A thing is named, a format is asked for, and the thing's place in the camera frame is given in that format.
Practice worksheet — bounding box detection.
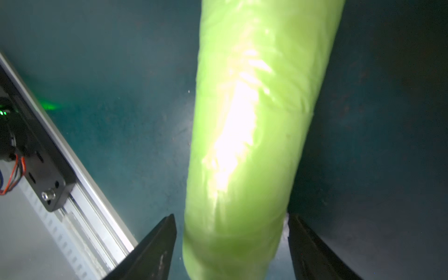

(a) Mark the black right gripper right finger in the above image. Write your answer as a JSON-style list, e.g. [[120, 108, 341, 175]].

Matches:
[[288, 215, 361, 280]]

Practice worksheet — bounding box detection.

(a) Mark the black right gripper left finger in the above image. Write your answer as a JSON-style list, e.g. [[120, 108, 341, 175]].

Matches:
[[105, 214, 177, 280]]

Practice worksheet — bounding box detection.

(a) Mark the green trash bag roll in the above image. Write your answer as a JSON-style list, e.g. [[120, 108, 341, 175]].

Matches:
[[183, 1, 345, 280]]

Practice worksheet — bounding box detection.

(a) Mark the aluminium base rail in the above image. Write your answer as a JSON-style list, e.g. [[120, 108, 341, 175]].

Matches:
[[1, 57, 138, 280]]

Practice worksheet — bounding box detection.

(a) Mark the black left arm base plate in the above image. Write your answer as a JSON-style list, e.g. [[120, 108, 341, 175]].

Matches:
[[1, 69, 77, 212]]

